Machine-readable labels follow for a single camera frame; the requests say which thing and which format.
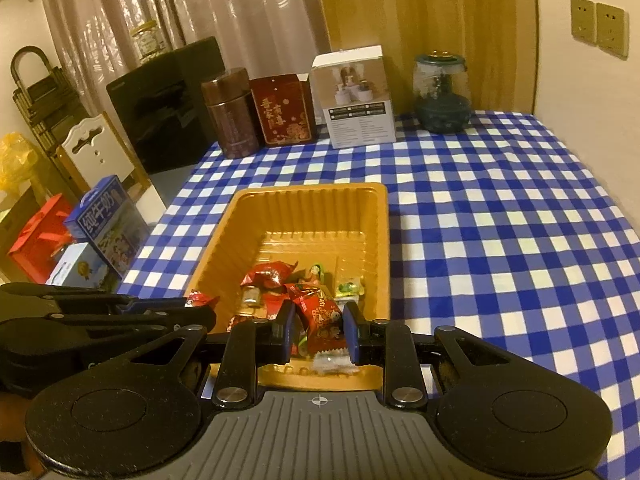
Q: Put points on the green black sausage packet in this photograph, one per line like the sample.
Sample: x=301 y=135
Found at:
x=313 y=282

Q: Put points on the brown cylindrical tin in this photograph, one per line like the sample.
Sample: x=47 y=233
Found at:
x=232 y=110

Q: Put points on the left hand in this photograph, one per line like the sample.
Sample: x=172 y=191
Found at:
x=13 y=413

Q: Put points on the small red candy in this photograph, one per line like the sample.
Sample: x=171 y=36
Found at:
x=322 y=319
x=196 y=299

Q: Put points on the black metal rack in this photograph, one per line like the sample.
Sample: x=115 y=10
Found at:
x=50 y=106

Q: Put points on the orange plastic tray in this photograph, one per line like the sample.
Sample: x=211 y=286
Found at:
x=343 y=227

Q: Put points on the blue white checkered tablecloth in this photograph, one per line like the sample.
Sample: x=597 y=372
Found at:
x=499 y=230

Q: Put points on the red gift bag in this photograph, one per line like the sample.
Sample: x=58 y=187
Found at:
x=41 y=239

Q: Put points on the clear grey snack packet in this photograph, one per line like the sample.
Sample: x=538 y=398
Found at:
x=333 y=362

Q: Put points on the white chair back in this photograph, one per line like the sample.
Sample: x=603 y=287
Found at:
x=95 y=151

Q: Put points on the yellow green candy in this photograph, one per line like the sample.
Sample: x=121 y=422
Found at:
x=349 y=289

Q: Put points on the red gift box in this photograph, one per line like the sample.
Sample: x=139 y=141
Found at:
x=284 y=108

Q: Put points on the white product box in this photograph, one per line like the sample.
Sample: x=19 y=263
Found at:
x=352 y=91

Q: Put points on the blue milk carton box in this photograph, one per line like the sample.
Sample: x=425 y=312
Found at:
x=110 y=222

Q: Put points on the red triangular snack packet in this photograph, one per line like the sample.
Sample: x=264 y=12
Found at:
x=261 y=304

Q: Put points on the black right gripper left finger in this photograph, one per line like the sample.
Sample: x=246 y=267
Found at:
x=251 y=345

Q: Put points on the green glass jar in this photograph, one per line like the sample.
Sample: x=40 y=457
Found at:
x=443 y=98

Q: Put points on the sheer curtain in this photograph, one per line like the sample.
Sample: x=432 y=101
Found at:
x=93 y=37

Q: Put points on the double wall socket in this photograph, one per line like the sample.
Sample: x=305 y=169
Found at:
x=600 y=25

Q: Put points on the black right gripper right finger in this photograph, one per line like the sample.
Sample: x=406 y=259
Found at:
x=389 y=345

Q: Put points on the glass jar on cabinet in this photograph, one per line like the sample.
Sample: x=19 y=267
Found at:
x=148 y=41

